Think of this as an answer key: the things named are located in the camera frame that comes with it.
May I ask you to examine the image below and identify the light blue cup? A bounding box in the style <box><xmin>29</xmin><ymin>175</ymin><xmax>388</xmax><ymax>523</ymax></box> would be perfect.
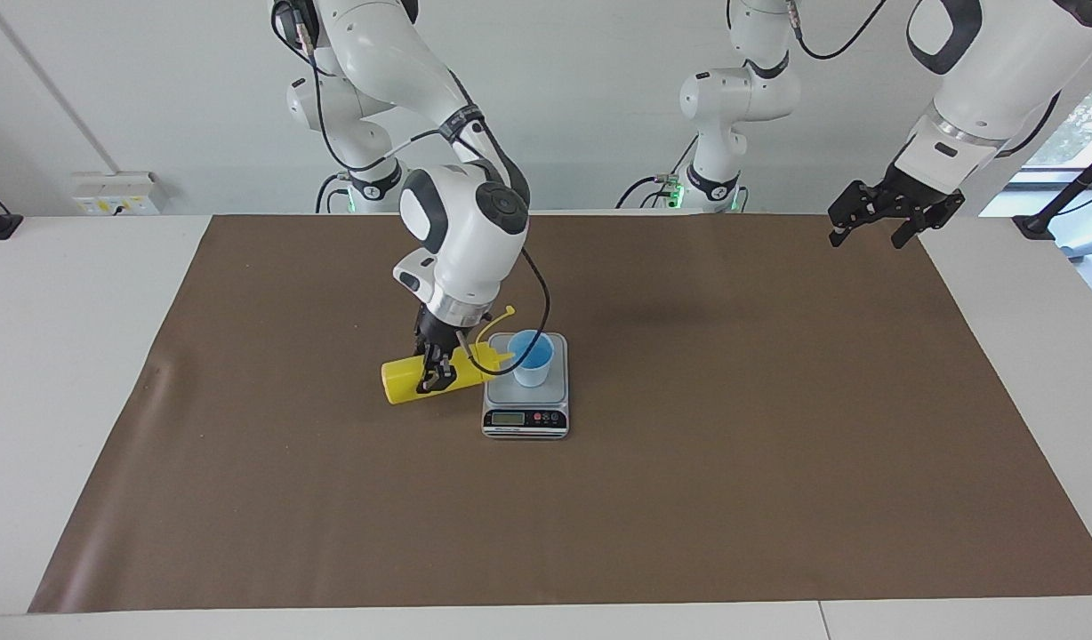
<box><xmin>507</xmin><ymin>330</ymin><xmax>555</xmax><ymax>388</ymax></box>

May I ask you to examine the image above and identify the brown table mat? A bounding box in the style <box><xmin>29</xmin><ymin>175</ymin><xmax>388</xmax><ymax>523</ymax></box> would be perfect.
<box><xmin>28</xmin><ymin>213</ymin><xmax>1092</xmax><ymax>614</ymax></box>

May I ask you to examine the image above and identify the yellow squeeze bottle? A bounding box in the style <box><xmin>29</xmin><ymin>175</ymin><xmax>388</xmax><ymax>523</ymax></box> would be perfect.
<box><xmin>381</xmin><ymin>305</ymin><xmax>518</xmax><ymax>406</ymax></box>

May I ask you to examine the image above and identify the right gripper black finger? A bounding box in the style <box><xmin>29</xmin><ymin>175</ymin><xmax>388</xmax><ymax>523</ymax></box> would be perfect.
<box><xmin>417</xmin><ymin>351</ymin><xmax>462</xmax><ymax>395</ymax></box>

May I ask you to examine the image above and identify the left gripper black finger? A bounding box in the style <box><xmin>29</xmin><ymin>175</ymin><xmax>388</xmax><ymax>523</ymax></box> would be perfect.
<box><xmin>893</xmin><ymin>191</ymin><xmax>967</xmax><ymax>250</ymax></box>
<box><xmin>828</xmin><ymin>180</ymin><xmax>898</xmax><ymax>248</ymax></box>

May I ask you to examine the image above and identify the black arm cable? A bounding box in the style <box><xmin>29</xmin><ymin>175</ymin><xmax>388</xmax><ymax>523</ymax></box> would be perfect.
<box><xmin>791</xmin><ymin>0</ymin><xmax>894</xmax><ymax>63</ymax></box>
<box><xmin>275</xmin><ymin>0</ymin><xmax>551</xmax><ymax>376</ymax></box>

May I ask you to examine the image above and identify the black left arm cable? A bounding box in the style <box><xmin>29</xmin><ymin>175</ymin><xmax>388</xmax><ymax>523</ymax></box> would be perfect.
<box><xmin>791</xmin><ymin>0</ymin><xmax>894</xmax><ymax>63</ymax></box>

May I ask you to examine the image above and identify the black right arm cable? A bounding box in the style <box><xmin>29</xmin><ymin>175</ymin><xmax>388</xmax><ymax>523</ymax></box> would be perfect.
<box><xmin>275</xmin><ymin>0</ymin><xmax>551</xmax><ymax>376</ymax></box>

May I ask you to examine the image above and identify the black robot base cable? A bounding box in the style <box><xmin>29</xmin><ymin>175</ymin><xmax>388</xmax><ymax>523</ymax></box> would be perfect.
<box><xmin>617</xmin><ymin>133</ymin><xmax>698</xmax><ymax>210</ymax></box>
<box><xmin>315</xmin><ymin>172</ymin><xmax>351</xmax><ymax>214</ymax></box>

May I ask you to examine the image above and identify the silver digital kitchen scale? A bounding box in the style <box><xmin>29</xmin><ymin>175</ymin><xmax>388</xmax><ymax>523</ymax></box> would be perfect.
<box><xmin>482</xmin><ymin>332</ymin><xmax>570</xmax><ymax>440</ymax></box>

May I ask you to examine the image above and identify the white wall power outlet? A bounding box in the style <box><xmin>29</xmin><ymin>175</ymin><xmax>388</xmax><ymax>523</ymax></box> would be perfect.
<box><xmin>72</xmin><ymin>172</ymin><xmax>162</xmax><ymax>216</ymax></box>

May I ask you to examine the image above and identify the black stand with pole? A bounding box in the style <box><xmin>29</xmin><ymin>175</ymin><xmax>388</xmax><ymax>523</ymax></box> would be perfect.
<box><xmin>1013</xmin><ymin>142</ymin><xmax>1092</xmax><ymax>241</ymax></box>

